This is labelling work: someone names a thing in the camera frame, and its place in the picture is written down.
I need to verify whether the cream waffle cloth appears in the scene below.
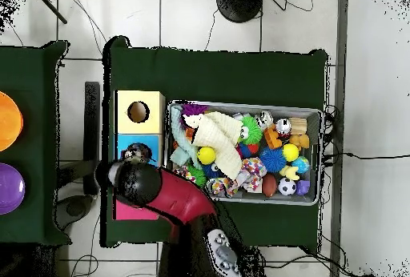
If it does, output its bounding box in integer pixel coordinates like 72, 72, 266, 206
184, 110, 243, 180

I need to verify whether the light blue waffle cloth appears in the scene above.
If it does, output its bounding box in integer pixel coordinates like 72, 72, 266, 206
168, 103, 203, 169

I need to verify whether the crushed bottle with blue label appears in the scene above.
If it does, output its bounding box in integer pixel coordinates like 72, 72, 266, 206
127, 143, 154, 163

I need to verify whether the wooden box with three holes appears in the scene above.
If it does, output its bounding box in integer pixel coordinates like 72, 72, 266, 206
114, 90, 166, 221

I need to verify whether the yellow smiley ball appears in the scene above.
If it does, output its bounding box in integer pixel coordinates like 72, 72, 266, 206
196, 146, 217, 166

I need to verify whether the purple spiky rubber ball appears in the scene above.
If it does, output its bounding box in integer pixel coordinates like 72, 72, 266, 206
180, 102, 210, 121

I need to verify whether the green spiky rubber ball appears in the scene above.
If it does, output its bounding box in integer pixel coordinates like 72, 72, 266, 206
238, 115, 263, 146

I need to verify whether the dark green tablecloth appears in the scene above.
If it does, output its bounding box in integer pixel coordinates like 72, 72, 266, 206
0, 40, 71, 246
101, 35, 329, 254

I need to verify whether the long orange building brick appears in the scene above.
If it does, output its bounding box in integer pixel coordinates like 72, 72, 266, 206
263, 124, 283, 150

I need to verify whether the blue spiky rubber ball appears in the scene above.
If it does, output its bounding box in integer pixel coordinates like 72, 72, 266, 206
258, 145, 287, 174

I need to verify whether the plain yellow ball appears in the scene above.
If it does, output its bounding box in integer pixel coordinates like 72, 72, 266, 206
281, 143, 300, 163

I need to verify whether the small soccer ball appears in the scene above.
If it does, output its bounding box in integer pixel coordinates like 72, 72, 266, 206
277, 177, 298, 197

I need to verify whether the black upright panel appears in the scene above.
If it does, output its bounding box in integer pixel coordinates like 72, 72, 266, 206
83, 81, 101, 196

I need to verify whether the black round stand base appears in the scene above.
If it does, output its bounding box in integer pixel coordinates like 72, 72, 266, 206
215, 0, 264, 23

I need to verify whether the orange plastic bowl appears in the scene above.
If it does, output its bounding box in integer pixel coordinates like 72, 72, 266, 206
0, 91, 24, 152

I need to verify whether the purple plastic bowl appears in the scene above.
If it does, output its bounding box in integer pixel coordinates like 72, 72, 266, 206
0, 163, 26, 216

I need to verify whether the black tripod leg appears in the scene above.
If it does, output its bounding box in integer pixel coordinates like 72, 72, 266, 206
33, 0, 68, 25

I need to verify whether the shallow wire mesh bin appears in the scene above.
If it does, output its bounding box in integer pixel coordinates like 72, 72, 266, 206
163, 99, 324, 207

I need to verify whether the black cable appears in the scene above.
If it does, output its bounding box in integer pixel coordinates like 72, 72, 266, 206
323, 151, 410, 161

